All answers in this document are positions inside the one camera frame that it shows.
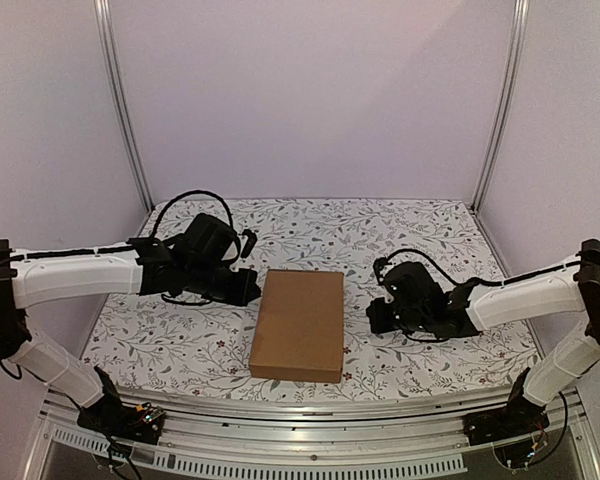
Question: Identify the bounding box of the aluminium frame post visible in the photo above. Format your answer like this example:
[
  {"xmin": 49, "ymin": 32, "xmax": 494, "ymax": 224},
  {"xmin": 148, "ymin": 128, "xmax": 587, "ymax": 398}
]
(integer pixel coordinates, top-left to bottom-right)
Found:
[
  {"xmin": 93, "ymin": 0, "xmax": 155, "ymax": 212},
  {"xmin": 470, "ymin": 0, "xmax": 530, "ymax": 216}
]

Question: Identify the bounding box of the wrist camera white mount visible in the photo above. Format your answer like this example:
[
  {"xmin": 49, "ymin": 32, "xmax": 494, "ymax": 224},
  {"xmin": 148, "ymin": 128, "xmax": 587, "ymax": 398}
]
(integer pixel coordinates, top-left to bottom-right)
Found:
[
  {"xmin": 372, "ymin": 256, "xmax": 390, "ymax": 286},
  {"xmin": 234, "ymin": 229, "xmax": 258, "ymax": 259}
]

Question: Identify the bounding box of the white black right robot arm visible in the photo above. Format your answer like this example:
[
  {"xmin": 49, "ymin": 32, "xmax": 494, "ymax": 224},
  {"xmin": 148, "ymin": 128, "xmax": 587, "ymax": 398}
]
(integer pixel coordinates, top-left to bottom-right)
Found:
[{"xmin": 366, "ymin": 239, "xmax": 600, "ymax": 436}]

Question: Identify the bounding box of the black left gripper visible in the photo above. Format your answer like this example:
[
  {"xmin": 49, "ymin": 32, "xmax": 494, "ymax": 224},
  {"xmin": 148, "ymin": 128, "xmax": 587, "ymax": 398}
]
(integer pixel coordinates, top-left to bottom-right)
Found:
[{"xmin": 185, "ymin": 262, "xmax": 261, "ymax": 307}]

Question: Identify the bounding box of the floral patterned table mat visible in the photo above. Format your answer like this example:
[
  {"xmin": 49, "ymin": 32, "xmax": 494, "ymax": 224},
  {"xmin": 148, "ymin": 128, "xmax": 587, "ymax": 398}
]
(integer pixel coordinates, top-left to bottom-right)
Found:
[{"xmin": 82, "ymin": 199, "xmax": 539, "ymax": 404}]

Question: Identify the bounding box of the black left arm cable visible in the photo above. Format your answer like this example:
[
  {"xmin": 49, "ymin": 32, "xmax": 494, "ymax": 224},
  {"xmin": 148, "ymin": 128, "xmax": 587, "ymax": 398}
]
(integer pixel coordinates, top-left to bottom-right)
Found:
[{"xmin": 149, "ymin": 189, "xmax": 235, "ymax": 241}]

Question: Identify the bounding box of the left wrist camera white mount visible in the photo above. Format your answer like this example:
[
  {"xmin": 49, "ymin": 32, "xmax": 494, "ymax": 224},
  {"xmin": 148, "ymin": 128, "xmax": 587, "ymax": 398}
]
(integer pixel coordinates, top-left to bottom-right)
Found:
[{"xmin": 234, "ymin": 229, "xmax": 258, "ymax": 259}]

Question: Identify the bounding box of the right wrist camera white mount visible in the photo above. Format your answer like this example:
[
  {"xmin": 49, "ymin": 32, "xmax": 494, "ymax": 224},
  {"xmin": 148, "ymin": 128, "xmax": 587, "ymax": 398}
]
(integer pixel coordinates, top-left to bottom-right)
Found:
[{"xmin": 372, "ymin": 256, "xmax": 390, "ymax": 286}]

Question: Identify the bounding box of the aluminium front rail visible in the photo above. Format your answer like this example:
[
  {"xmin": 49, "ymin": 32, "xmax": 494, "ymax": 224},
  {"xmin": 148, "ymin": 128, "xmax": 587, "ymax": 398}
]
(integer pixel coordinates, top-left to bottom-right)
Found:
[{"xmin": 25, "ymin": 388, "xmax": 600, "ymax": 479}]

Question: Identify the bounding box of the right aluminium frame post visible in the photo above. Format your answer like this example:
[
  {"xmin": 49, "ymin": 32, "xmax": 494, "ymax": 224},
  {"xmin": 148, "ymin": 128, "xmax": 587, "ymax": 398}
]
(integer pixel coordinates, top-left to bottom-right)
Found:
[{"xmin": 470, "ymin": 0, "xmax": 530, "ymax": 216}]

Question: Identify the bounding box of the brown cardboard box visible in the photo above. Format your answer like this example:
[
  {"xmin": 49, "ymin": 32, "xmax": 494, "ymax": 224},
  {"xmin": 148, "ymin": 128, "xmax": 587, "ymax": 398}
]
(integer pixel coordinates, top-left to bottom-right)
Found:
[{"xmin": 249, "ymin": 270, "xmax": 344, "ymax": 384}]

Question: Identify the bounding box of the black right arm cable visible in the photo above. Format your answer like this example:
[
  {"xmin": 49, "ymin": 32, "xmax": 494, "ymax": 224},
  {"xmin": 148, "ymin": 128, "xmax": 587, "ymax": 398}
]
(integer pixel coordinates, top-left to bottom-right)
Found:
[{"xmin": 387, "ymin": 248, "xmax": 581, "ymax": 289}]

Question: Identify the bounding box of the left aluminium frame post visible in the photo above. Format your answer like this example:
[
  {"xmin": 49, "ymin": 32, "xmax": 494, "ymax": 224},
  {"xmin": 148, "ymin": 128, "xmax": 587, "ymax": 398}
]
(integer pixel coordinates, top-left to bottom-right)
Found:
[{"xmin": 93, "ymin": 0, "xmax": 155, "ymax": 212}]

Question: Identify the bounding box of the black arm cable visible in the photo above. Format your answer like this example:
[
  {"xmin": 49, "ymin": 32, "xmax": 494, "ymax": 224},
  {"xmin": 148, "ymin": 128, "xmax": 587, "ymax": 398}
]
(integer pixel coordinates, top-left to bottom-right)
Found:
[
  {"xmin": 149, "ymin": 189, "xmax": 235, "ymax": 241},
  {"xmin": 387, "ymin": 248, "xmax": 581, "ymax": 289}
]

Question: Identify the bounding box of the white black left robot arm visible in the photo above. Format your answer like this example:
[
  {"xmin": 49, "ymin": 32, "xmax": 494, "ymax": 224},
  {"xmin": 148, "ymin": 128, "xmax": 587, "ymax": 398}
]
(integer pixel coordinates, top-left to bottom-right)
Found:
[{"xmin": 0, "ymin": 214, "xmax": 261, "ymax": 434}]

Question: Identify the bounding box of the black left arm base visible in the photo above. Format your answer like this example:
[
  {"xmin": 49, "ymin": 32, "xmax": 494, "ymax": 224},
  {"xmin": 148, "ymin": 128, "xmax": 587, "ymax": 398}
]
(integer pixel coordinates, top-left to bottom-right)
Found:
[{"xmin": 77, "ymin": 367, "xmax": 166, "ymax": 445}]

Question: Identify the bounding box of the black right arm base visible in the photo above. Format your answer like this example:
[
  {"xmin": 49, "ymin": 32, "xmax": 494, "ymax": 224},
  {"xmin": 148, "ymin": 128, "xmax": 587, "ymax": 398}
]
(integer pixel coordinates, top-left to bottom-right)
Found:
[{"xmin": 462, "ymin": 368, "xmax": 550, "ymax": 446}]

